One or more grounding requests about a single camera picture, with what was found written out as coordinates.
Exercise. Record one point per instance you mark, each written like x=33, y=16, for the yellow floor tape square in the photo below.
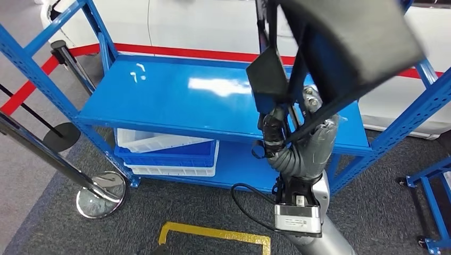
x=211, y=232

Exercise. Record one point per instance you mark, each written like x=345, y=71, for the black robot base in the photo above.
x=158, y=250

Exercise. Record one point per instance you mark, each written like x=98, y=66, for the blue plastic bin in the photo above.
x=169, y=160

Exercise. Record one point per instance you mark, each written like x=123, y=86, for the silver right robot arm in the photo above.
x=334, y=239

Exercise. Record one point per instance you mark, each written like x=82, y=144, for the white plastic bin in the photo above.
x=169, y=171

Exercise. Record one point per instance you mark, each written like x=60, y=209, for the blue wheeled metal rack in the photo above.
x=434, y=207

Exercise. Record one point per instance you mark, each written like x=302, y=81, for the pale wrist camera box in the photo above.
x=297, y=220

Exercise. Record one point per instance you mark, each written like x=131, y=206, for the black stanchion post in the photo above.
x=63, y=137

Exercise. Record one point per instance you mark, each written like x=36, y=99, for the red barrier belt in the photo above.
x=176, y=52
x=28, y=86

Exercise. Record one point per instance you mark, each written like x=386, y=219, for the white car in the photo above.
x=193, y=24

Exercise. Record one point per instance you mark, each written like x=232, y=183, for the black plastic panel part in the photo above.
x=352, y=35

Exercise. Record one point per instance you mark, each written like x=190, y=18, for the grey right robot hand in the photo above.
x=317, y=151

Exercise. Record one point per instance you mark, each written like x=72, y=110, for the blue metal shelf rack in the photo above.
x=158, y=98

